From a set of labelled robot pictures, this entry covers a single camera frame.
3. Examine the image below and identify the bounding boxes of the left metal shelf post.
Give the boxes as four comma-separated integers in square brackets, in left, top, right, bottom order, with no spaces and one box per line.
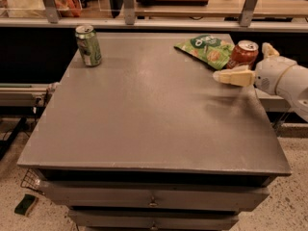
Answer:
[42,0,60,23]

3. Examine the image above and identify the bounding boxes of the metal shelf post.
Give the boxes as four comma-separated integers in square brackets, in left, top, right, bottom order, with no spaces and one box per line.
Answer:
[123,0,136,25]
[42,0,60,23]
[239,0,258,27]

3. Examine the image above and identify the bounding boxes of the grey upper drawer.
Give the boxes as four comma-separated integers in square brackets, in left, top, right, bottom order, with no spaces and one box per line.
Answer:
[38,181,269,212]

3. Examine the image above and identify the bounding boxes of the grey lower drawer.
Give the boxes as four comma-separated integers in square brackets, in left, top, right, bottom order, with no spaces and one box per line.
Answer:
[68,210,239,231]

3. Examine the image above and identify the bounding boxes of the wire basket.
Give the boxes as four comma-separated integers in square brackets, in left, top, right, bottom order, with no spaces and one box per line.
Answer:
[20,169,41,193]

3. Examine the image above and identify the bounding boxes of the grey drawer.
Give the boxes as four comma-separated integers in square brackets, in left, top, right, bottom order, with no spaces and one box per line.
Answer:
[38,181,269,212]
[68,210,239,231]

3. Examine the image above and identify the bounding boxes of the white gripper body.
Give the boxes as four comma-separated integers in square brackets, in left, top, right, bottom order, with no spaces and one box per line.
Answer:
[255,56,296,95]

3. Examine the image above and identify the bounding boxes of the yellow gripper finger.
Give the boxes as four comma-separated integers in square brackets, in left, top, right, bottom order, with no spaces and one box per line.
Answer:
[213,64,255,87]
[262,42,280,59]

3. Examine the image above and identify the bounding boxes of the red coke can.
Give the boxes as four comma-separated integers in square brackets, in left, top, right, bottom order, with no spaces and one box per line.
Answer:
[226,40,259,69]

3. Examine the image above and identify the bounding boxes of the green soda can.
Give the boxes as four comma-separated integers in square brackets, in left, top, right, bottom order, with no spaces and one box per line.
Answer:
[75,24,102,66]

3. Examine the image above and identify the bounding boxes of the green rice chip bag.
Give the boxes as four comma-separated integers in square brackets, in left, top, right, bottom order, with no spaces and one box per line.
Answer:
[174,34,234,70]

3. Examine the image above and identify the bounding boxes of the right metal shelf post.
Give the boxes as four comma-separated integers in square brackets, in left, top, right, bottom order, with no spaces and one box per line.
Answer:
[239,0,258,27]

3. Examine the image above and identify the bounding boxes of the orange snack bag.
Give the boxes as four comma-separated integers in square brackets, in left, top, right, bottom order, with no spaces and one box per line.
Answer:
[54,0,81,17]

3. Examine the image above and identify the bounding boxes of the green yellow sponge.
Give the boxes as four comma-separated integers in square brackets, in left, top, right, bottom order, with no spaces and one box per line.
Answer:
[14,193,38,217]

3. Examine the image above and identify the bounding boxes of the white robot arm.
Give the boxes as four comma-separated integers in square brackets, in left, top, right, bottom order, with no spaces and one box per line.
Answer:
[213,42,308,121]

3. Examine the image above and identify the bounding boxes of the middle metal shelf post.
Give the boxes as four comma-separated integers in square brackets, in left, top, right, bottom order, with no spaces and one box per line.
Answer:
[123,0,136,25]

